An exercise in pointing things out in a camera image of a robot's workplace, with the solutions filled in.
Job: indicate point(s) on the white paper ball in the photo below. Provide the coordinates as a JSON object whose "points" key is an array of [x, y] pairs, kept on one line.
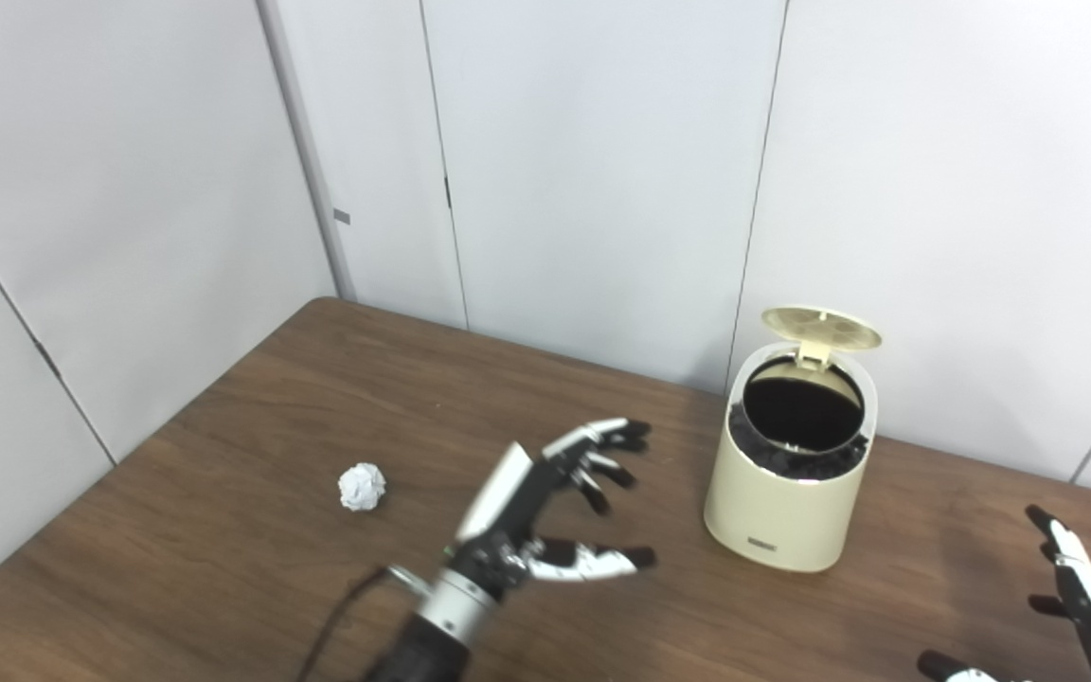
{"points": [[362, 487]]}

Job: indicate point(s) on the grey wall trim strip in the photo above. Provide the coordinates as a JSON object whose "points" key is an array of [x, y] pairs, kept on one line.
{"points": [[316, 189]]}

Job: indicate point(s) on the black bin liner bag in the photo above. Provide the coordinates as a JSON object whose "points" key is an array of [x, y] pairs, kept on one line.
{"points": [[792, 462]]}

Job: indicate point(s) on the cream-colored bin body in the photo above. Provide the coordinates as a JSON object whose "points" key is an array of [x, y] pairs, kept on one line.
{"points": [[773, 511]]}

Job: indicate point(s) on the round cream bin lid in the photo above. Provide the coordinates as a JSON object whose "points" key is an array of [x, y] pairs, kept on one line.
{"points": [[825, 330]]}

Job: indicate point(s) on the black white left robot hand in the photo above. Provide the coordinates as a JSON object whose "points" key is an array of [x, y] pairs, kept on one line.
{"points": [[508, 511]]}

